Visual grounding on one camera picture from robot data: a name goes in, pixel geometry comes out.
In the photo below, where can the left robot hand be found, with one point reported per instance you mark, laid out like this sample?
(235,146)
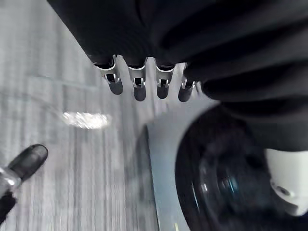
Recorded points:
(192,31)

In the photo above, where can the silver robot left leg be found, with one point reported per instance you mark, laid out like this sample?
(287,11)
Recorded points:
(7,183)

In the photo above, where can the dark robot left foot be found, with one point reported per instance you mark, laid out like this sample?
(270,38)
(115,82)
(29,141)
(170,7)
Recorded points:
(30,158)

